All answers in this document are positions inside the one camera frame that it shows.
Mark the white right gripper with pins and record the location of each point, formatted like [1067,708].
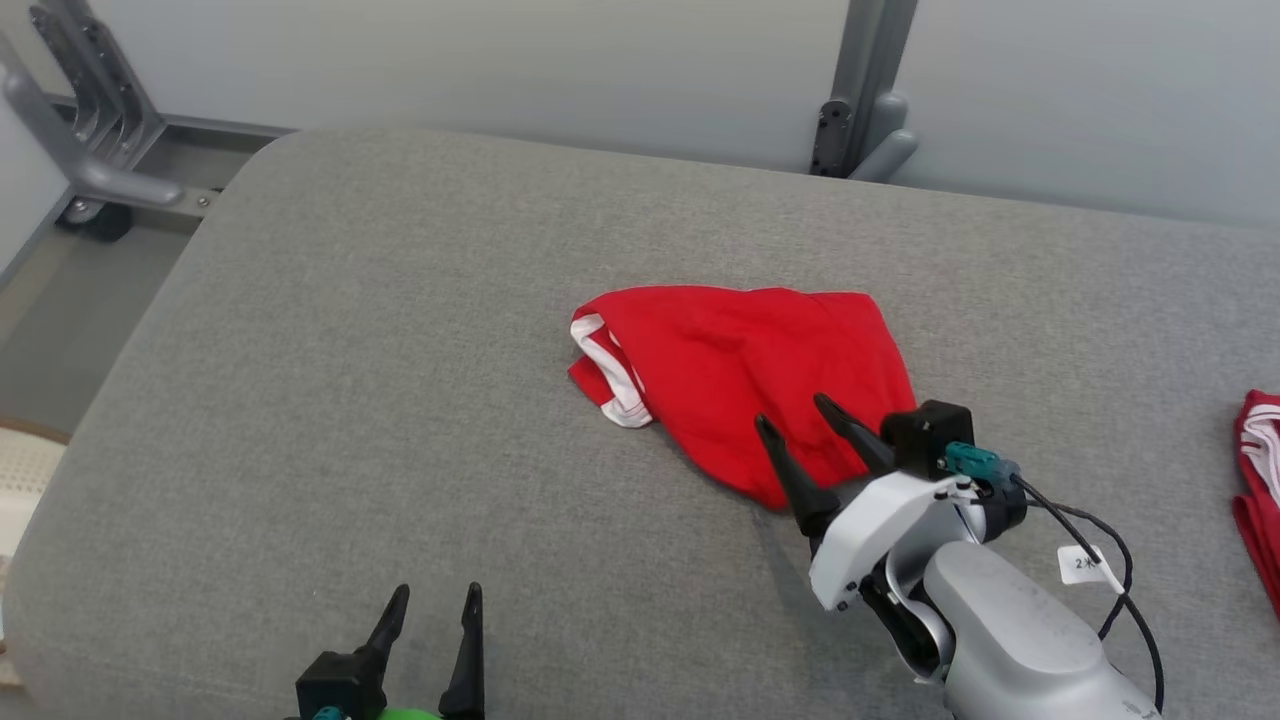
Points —
[880,520]

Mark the red shorts with white stripe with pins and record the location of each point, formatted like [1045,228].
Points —
[750,360]

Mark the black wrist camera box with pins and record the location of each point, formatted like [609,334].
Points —
[925,435]
[335,685]

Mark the teal camera connector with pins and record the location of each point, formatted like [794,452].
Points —
[975,463]
[328,713]

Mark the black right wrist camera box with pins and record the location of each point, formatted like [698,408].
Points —
[925,435]

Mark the teal left camera connector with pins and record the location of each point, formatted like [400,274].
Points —
[328,713]

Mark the cream plastic laundry basket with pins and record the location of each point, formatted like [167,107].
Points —
[25,470]

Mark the grey metal post with bracket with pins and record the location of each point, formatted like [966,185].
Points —
[865,90]

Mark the black caster wheel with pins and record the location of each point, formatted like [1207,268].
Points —
[95,220]

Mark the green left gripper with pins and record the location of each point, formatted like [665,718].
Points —
[412,714]

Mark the red white t-shirt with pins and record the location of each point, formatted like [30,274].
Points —
[1262,500]

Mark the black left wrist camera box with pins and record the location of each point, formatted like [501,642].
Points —
[335,685]

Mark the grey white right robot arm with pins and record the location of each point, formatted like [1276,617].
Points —
[1010,640]

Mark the teal right camera connector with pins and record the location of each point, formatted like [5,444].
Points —
[975,463]

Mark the grey metal stand with foot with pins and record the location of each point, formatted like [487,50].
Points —
[90,120]

